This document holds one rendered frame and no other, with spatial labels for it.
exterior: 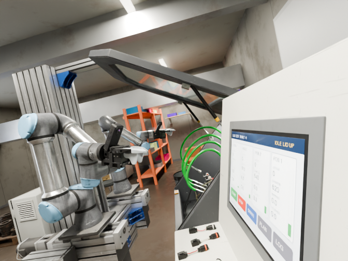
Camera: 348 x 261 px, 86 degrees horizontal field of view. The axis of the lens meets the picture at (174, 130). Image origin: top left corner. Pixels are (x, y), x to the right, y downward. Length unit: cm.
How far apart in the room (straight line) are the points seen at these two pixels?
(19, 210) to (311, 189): 157
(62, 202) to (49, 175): 14
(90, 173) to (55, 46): 326
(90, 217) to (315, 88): 113
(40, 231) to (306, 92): 157
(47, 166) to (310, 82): 105
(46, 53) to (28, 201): 289
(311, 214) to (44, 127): 105
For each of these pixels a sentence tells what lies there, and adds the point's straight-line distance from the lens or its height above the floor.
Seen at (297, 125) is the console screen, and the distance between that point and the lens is 42.
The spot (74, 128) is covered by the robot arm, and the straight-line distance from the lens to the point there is 112.
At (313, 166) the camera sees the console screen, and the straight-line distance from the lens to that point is 39.
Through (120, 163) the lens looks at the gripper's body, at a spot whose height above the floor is 138.
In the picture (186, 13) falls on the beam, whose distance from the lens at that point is 335.
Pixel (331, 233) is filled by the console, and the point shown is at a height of 128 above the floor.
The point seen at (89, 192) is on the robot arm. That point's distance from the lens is 119.
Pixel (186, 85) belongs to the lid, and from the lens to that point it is 92.
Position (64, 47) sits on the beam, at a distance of 384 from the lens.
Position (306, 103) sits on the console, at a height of 147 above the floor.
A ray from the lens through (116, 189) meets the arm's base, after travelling 163.
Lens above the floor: 148
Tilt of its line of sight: 2 degrees down
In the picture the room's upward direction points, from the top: 12 degrees counter-clockwise
